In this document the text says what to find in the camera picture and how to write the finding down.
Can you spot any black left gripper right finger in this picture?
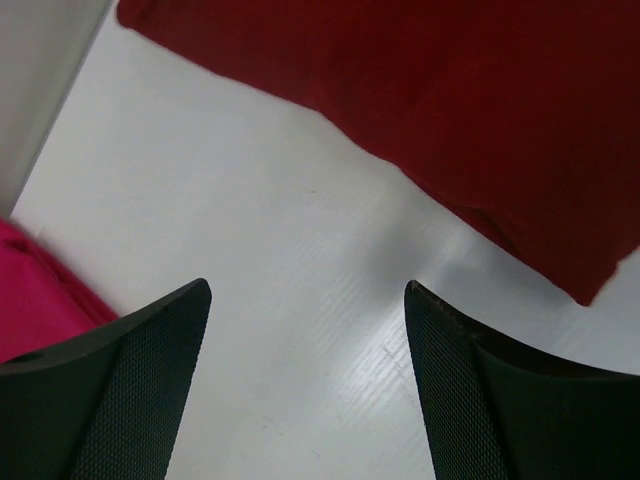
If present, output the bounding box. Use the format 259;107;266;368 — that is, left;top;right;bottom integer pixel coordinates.
404;281;639;479

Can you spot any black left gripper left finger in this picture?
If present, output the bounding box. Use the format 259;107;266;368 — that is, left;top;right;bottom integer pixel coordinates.
1;279;211;479

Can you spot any pink red t shirt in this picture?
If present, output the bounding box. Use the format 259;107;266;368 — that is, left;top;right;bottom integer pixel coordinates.
0;221;119;363

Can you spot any dark red t shirt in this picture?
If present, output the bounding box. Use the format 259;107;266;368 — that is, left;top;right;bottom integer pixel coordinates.
116;0;639;306

